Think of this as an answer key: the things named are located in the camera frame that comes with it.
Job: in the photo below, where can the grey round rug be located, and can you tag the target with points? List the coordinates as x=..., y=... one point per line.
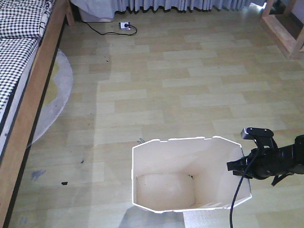
x=57, y=95

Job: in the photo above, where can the white plastic trash bin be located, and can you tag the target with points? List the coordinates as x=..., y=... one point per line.
x=185, y=174

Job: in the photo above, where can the black white checkered bedding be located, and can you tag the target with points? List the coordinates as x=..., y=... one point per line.
x=22, y=26

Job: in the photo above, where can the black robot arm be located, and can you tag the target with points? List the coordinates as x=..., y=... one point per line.
x=291, y=157

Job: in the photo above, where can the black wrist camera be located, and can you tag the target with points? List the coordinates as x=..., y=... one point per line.
x=261, y=136

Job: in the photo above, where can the wooden shelf frame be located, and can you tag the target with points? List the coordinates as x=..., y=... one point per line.
x=291, y=48

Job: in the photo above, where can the light grey curtain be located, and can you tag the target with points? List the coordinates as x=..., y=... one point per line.
x=104, y=10

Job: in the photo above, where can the wooden bed frame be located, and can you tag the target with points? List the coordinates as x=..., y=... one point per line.
x=19, y=116

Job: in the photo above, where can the floor power socket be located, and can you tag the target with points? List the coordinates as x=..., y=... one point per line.
x=124, y=25

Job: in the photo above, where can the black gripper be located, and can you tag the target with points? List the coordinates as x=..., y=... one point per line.
x=256, y=165

